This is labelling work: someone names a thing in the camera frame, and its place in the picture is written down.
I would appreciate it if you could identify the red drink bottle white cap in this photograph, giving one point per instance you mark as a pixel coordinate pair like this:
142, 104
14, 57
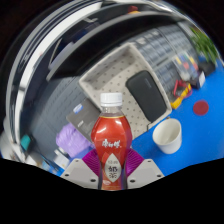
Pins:
111, 136

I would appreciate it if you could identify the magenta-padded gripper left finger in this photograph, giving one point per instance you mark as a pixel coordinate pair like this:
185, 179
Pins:
78, 171

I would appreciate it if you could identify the black box with white label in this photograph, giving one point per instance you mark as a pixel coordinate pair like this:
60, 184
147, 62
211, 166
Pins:
199, 80

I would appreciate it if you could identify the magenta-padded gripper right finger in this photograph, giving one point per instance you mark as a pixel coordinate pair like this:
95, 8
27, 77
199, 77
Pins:
146, 171

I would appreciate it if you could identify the flat round red coaster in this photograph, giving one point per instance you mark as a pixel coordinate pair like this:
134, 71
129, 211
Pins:
201, 107

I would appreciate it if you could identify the beige dotted pegboard tray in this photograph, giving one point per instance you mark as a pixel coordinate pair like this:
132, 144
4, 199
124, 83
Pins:
110, 76

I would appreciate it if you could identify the teal storage bin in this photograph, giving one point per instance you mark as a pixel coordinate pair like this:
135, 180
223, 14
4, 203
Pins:
26, 142

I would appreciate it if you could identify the white paper cup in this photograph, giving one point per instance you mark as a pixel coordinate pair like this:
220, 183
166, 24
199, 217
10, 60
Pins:
168, 138

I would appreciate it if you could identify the grey pegboard panel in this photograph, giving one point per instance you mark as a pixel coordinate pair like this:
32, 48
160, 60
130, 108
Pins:
53, 113

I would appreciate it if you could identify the dark grey upright box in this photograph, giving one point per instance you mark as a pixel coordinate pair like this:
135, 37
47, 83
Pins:
83, 120

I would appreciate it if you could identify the black overhead shelf unit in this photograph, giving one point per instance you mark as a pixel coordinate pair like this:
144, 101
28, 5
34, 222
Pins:
100, 43

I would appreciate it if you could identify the tall black zip case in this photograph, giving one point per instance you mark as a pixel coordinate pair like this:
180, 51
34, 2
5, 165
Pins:
146, 95

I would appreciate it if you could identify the clear organizer with colourful parts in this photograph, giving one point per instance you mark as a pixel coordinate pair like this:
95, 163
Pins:
186, 63

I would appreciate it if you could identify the purple plastic bag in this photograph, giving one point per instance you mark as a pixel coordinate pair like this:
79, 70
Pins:
73, 140

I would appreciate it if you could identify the small white box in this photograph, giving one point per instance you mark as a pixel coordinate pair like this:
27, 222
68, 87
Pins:
61, 159

